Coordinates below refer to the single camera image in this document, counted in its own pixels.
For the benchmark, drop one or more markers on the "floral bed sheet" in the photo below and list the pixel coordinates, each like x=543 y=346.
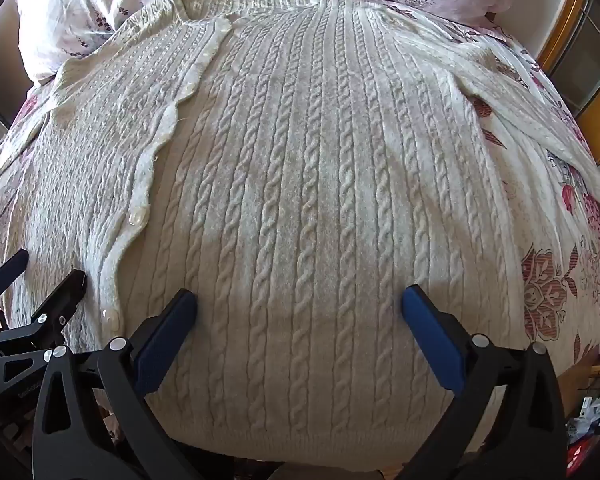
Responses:
x=545 y=280

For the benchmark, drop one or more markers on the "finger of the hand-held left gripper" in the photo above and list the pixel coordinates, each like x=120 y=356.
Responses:
x=7 y=269
x=67 y=292

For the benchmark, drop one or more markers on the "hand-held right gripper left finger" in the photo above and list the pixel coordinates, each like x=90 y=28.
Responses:
x=166 y=340

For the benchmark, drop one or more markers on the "pink floral pillow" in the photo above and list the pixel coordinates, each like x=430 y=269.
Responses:
x=80 y=10

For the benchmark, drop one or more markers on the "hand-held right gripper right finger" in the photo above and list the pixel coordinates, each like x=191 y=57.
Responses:
x=432 y=340

